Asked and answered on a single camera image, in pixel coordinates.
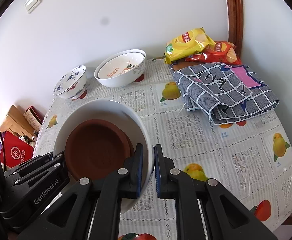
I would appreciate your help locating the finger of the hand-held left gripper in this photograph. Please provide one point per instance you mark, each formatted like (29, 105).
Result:
(43, 180)
(35, 165)

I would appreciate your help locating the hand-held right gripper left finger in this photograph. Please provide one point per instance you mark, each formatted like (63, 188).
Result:
(139, 170)

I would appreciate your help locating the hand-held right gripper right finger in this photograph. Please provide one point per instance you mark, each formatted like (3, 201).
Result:
(157, 170)

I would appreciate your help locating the small brown bowl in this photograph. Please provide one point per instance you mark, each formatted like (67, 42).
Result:
(96, 150)
(132, 145)

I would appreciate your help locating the small white swirl bowl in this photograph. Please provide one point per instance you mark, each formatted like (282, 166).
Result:
(106, 110)

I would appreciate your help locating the red paper bag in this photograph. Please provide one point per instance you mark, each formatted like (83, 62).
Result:
(15, 152)

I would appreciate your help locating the patterned book box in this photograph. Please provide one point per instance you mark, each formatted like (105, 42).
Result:
(33, 118)

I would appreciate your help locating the blue crane pattern bowl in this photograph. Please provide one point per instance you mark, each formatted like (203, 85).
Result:
(71, 87)

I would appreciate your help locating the large white bowl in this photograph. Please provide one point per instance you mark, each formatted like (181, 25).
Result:
(121, 80)

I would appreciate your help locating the grey checked cloth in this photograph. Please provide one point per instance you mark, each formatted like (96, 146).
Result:
(211, 90)

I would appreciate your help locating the white lemon print bowl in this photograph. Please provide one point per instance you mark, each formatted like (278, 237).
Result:
(116, 67)

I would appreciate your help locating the yellow chip bag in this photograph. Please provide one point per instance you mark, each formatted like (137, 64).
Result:
(188, 42)

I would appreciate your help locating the red chip bag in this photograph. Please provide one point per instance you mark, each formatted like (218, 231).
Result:
(221, 52)

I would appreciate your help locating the white wall switch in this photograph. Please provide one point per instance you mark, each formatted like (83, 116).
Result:
(32, 2)

